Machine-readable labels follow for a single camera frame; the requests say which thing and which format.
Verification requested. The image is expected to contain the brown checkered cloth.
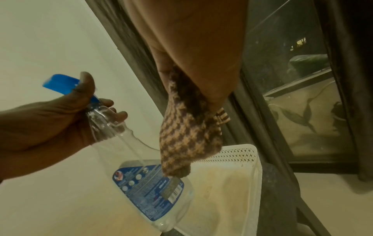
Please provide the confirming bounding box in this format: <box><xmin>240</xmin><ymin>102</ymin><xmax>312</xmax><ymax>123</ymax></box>
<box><xmin>159</xmin><ymin>65</ymin><xmax>231</xmax><ymax>178</ymax></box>

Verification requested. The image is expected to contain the dark plastic stool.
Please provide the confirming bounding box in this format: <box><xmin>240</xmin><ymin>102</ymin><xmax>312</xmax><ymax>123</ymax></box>
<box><xmin>258</xmin><ymin>162</ymin><xmax>333</xmax><ymax>236</ymax></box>

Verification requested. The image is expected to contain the white perforated plastic basket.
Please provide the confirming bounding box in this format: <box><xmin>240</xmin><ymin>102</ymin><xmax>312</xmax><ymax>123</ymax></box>
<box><xmin>172</xmin><ymin>144</ymin><xmax>263</xmax><ymax>236</ymax></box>

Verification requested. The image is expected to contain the grey window frame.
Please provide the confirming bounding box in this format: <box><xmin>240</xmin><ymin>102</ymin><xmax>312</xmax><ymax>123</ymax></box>
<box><xmin>232</xmin><ymin>69</ymin><xmax>359</xmax><ymax>175</ymax></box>

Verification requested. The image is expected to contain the person's left hand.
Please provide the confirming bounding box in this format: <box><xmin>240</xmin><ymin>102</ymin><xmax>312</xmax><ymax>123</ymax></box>
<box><xmin>0</xmin><ymin>71</ymin><xmax>129</xmax><ymax>183</ymax></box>

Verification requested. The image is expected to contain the person's right hand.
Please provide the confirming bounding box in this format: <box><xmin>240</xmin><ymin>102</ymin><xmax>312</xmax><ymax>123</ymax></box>
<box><xmin>122</xmin><ymin>0</ymin><xmax>249</xmax><ymax>114</ymax></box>

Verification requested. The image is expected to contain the blue spray bottle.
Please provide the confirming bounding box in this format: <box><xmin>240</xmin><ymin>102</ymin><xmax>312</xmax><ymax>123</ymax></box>
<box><xmin>42</xmin><ymin>73</ymin><xmax>195</xmax><ymax>233</ymax></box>

